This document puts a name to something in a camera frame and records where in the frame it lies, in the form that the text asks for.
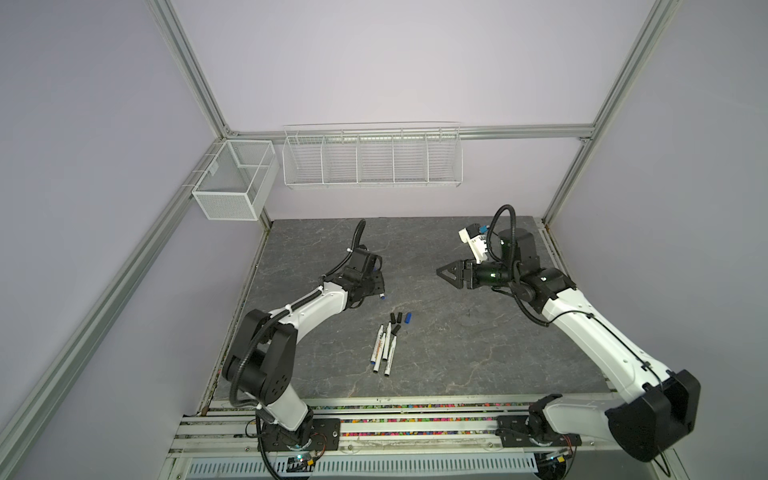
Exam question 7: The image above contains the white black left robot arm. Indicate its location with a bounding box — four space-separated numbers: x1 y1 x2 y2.
221 220 385 436

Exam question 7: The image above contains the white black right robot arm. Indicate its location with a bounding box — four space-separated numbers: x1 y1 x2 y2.
436 204 701 462

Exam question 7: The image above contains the white marker pen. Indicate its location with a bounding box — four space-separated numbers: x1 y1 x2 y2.
384 337 397 377
382 323 393 361
373 332 389 373

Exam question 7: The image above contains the white mesh square basket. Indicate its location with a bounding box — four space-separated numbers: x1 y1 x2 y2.
192 140 279 221

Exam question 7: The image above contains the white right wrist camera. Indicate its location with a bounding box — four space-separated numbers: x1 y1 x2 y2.
459 223 488 264

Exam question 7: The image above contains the white wire long basket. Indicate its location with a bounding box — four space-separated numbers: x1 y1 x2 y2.
282 122 464 189

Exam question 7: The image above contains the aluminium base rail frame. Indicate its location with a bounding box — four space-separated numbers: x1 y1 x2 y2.
159 395 687 479

